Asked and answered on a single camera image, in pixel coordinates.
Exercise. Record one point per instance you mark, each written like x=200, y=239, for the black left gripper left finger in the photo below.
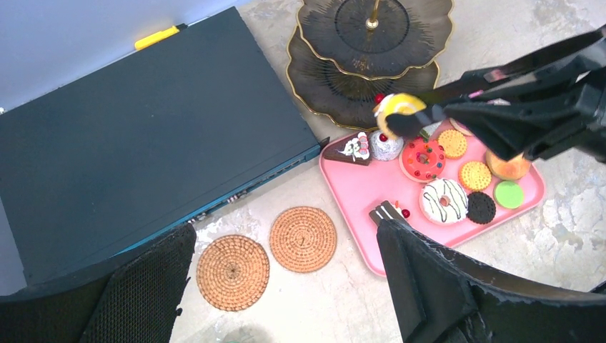
x=131, y=297

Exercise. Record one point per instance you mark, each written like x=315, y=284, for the green macaron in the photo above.
x=508, y=194

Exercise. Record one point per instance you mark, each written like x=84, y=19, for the black chocolate cookie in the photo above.
x=481, y=208

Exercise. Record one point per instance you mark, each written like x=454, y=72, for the layered chocolate cake bar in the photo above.
x=387, y=211

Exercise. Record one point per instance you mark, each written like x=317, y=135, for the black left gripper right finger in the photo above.
x=441, y=295

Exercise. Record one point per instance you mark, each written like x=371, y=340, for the yellow swirl roll cake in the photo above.
x=399, y=104

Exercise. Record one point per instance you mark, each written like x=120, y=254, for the woven rattan coaster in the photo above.
x=303, y=239
x=233, y=272

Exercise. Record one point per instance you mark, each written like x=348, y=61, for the green matcha cake bar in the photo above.
x=428, y=131

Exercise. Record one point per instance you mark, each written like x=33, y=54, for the golden bread bun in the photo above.
x=511, y=170

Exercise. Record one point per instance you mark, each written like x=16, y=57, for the woven rattan coaster left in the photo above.
x=233, y=272

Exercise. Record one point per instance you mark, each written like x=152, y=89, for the yellow cracker biscuit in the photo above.
x=475, y=176
x=453, y=143

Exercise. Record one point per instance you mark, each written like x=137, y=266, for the yellow cracker biscuit lower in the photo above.
x=475, y=176

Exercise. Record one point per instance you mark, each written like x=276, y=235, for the yellow cracker biscuit upper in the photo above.
x=453, y=143

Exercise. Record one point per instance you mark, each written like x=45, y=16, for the white chocolate drizzled donut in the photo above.
x=444, y=202

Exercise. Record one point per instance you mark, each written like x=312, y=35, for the chocolate cake slice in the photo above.
x=353, y=149

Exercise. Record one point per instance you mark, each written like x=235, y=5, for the blue network switch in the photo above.
x=127, y=152

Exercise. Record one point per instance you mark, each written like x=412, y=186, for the woven rattan coaster right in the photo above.
x=303, y=239

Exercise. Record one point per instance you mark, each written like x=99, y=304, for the pink serving tray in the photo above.
x=359, y=189

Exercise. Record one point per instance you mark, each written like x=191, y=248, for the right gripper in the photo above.
x=538, y=105

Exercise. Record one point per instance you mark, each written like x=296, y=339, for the three-tier dark cake stand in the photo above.
x=343, y=54

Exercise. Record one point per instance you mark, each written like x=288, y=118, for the silver wrapped cupcake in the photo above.
x=384, y=149

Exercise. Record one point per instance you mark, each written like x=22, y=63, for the yellow marker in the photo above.
x=158, y=36

